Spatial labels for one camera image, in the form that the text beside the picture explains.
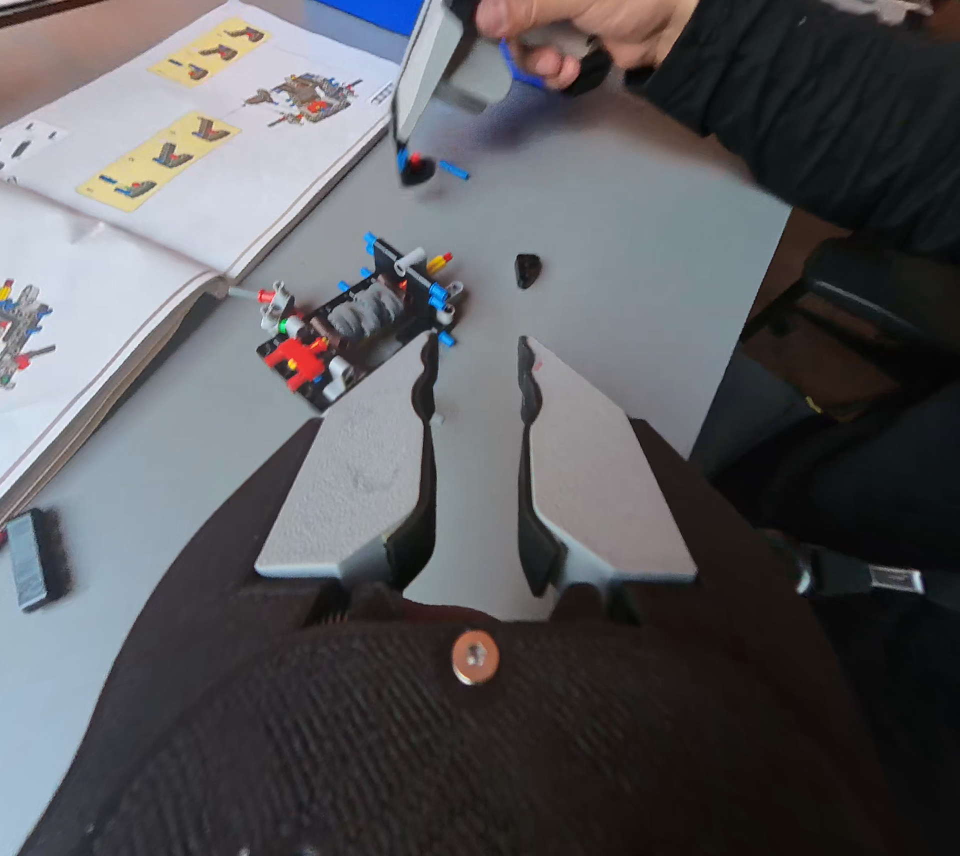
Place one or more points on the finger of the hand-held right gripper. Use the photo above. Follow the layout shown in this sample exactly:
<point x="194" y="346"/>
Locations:
<point x="427" y="68"/>

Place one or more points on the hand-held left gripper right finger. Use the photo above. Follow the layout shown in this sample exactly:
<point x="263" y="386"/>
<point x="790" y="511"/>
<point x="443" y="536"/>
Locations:
<point x="592" y="481"/>

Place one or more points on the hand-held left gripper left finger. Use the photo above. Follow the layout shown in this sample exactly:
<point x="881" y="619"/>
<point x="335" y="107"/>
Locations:
<point x="360" y="466"/>

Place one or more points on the black lego beam red pin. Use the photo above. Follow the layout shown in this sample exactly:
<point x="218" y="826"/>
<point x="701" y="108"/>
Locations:
<point x="416" y="172"/>

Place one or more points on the blue lego pin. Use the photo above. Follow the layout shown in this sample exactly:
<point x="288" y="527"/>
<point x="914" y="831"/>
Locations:
<point x="454" y="170"/>

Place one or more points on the lego engine frame assembly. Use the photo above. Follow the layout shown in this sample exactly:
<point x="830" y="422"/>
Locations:
<point x="360" y="323"/>

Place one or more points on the black bent lego beam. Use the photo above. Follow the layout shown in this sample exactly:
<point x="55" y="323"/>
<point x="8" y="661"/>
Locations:
<point x="527" y="271"/>

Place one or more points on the person's right forearm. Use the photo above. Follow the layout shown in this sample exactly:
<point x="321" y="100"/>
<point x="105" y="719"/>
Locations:
<point x="787" y="83"/>

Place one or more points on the lego instruction booklet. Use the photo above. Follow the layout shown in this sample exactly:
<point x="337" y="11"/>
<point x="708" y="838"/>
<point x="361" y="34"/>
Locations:
<point x="225" y="211"/>

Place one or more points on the ridged lego block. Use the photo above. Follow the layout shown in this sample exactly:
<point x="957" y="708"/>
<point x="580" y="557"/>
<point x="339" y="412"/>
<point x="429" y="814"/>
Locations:
<point x="30" y="563"/>

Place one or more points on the black office chair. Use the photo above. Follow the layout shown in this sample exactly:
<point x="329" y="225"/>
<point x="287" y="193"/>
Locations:
<point x="885" y="301"/>

